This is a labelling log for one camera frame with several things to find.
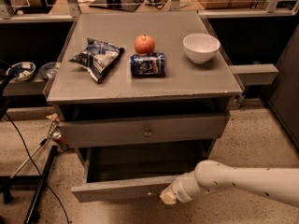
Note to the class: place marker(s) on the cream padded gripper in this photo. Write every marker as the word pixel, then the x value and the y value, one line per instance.
pixel 178 190

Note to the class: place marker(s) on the grey drawer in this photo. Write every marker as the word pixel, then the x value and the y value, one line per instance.
pixel 137 171
pixel 144 130

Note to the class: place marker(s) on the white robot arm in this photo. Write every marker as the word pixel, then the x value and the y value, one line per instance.
pixel 278 184

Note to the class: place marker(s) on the grey wooden drawer cabinet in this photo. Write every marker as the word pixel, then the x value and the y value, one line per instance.
pixel 185 88

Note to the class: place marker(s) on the grey top drawer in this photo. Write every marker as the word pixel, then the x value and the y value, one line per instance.
pixel 144 130

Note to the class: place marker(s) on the blue soda can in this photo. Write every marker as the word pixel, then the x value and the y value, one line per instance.
pixel 152 64

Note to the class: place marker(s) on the black floor stand bar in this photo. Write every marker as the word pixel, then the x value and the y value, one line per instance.
pixel 32 215

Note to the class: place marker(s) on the white bowl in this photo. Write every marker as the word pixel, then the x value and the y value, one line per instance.
pixel 200 48

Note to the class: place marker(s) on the blue chip bag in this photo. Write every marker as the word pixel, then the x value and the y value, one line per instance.
pixel 97 58

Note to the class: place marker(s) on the red apple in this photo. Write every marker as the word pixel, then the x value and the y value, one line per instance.
pixel 144 44

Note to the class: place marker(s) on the small grey bowl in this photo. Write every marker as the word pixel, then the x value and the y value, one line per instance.
pixel 48 70

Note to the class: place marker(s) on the bowl with blue contents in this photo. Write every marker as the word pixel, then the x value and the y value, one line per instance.
pixel 22 71

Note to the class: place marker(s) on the black monitor stand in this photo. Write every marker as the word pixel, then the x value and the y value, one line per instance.
pixel 120 5

